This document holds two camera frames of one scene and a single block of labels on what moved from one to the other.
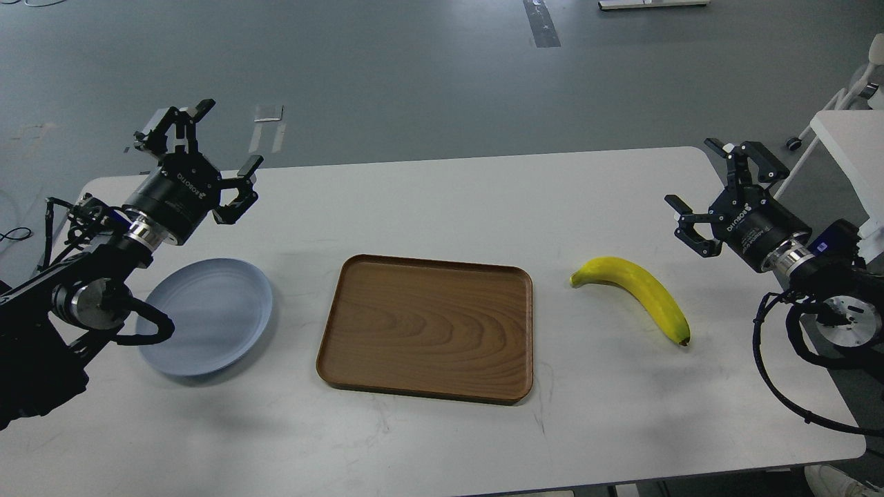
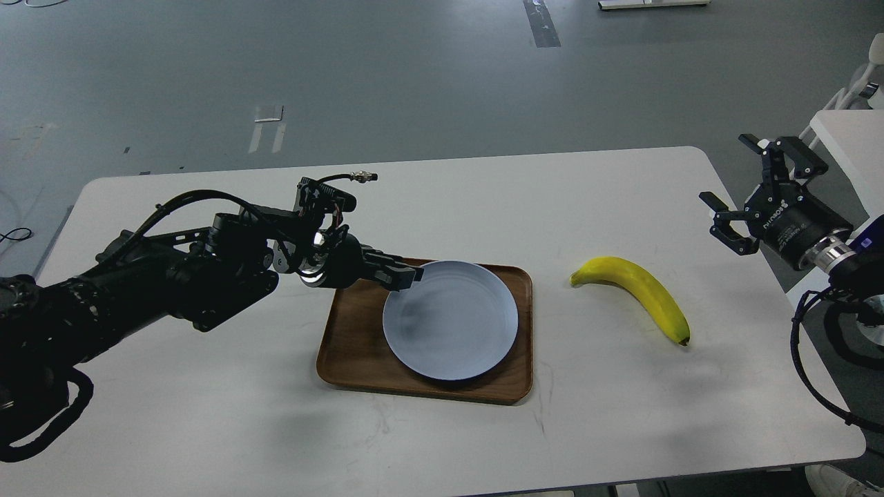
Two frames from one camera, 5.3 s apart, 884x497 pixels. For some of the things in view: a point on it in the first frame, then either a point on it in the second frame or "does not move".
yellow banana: x=623 y=273 does not move
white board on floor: x=611 y=5 does not move
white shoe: x=826 y=480 does not move
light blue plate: x=218 y=307 to x=453 y=322
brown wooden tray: x=456 y=329 does not move
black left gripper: x=179 y=196 to x=343 y=265
